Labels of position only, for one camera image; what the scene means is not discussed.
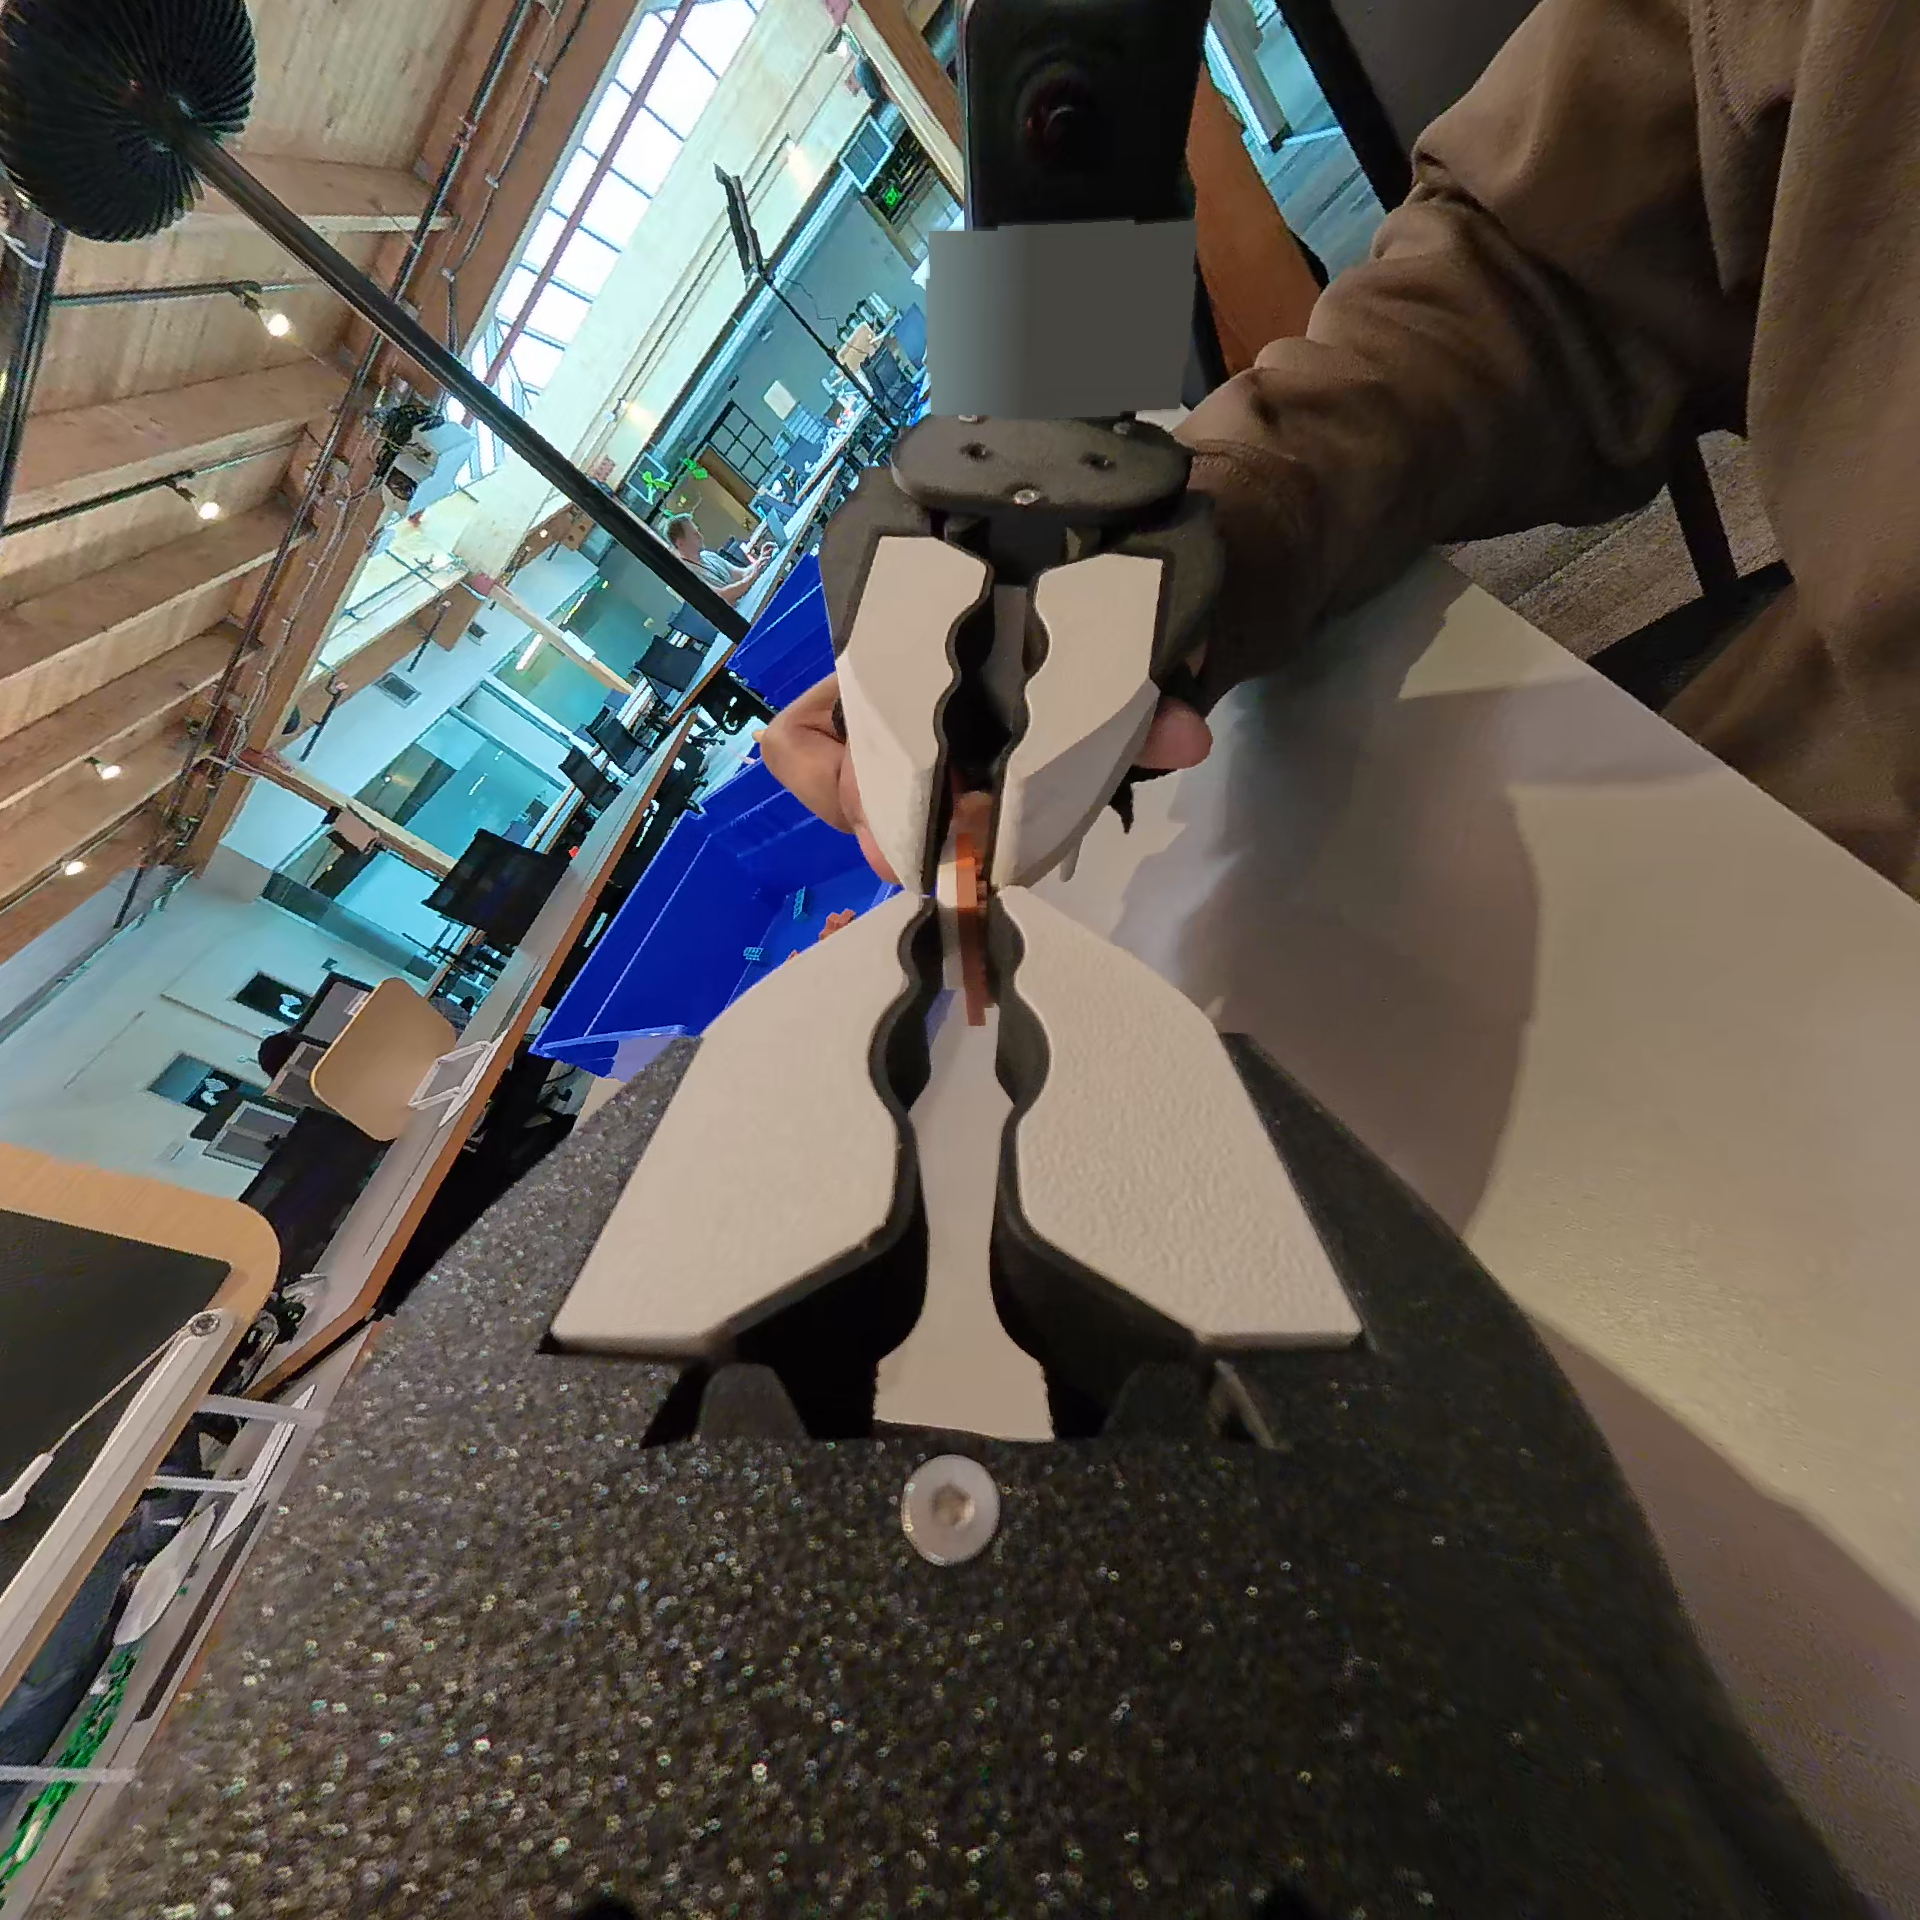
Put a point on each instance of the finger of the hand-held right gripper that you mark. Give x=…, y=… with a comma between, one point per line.
x=892, y=674
x=1103, y=674

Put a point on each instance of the person's brown jacket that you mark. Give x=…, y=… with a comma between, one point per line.
x=1830, y=751

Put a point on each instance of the black ribbed disc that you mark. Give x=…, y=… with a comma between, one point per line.
x=119, y=105

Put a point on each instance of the grey desk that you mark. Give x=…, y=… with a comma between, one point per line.
x=1425, y=975

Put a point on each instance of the black pole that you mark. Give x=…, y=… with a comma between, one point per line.
x=452, y=354

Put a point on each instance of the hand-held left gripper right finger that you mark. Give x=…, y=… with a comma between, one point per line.
x=1185, y=1185

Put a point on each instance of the orange square brick plate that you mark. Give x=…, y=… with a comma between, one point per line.
x=968, y=862

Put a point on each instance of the blue plastic bin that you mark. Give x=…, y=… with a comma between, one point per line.
x=674, y=960
x=781, y=644

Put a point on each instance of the white tablet stand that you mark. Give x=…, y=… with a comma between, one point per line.
x=452, y=1073
x=119, y=1401

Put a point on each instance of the person's right forearm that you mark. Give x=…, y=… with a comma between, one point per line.
x=1575, y=224

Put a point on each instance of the black hanging monitor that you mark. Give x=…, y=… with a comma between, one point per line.
x=494, y=886

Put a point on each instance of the person's right hand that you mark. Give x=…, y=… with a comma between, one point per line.
x=818, y=758

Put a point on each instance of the long office desk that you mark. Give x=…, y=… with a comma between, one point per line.
x=405, y=1201

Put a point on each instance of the scattered green bricks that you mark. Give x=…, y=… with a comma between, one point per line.
x=76, y=1740

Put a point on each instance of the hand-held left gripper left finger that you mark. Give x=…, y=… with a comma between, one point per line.
x=735, y=1185

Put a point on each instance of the wooden pillar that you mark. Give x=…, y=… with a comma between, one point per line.
x=1254, y=255

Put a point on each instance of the white brick plate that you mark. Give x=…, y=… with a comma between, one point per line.
x=950, y=886

